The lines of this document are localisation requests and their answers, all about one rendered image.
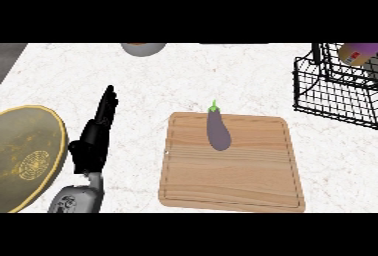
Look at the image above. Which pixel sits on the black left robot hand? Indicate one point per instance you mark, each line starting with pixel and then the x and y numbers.
pixel 97 130

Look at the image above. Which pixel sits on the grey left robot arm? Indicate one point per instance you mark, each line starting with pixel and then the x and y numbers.
pixel 78 198

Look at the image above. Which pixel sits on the wooden cutting board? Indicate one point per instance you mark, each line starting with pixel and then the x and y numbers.
pixel 230 166

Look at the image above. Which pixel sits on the olive round plate yellow rim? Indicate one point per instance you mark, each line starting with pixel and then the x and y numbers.
pixel 27 156

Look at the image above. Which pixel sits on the purple eggplant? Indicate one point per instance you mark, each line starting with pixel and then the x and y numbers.
pixel 217 130

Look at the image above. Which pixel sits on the grey round bowl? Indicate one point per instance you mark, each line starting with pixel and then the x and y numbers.
pixel 142 49

